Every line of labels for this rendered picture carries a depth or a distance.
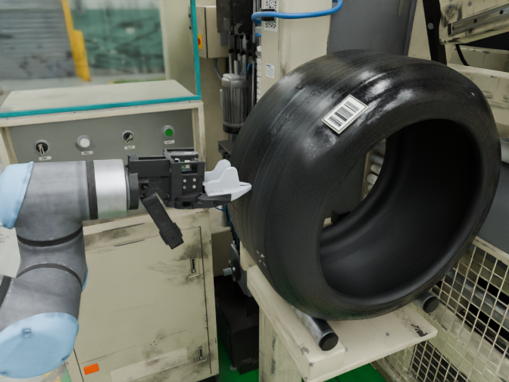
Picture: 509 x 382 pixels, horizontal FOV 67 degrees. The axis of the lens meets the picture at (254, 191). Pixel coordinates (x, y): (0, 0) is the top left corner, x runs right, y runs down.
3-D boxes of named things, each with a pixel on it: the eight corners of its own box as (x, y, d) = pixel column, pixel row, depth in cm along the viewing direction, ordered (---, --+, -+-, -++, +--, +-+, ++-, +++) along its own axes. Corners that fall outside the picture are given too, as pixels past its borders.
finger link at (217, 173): (253, 161, 67) (202, 164, 64) (250, 192, 70) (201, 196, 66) (246, 155, 70) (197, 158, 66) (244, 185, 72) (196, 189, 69)
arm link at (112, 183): (98, 230, 56) (95, 201, 64) (133, 226, 58) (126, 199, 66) (95, 173, 53) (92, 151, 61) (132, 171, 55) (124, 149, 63)
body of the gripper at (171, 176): (210, 162, 60) (129, 166, 55) (207, 211, 63) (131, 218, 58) (197, 147, 66) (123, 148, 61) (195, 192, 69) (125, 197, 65)
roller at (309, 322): (266, 242, 107) (271, 253, 110) (252, 252, 107) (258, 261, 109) (335, 331, 78) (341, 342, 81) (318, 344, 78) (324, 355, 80)
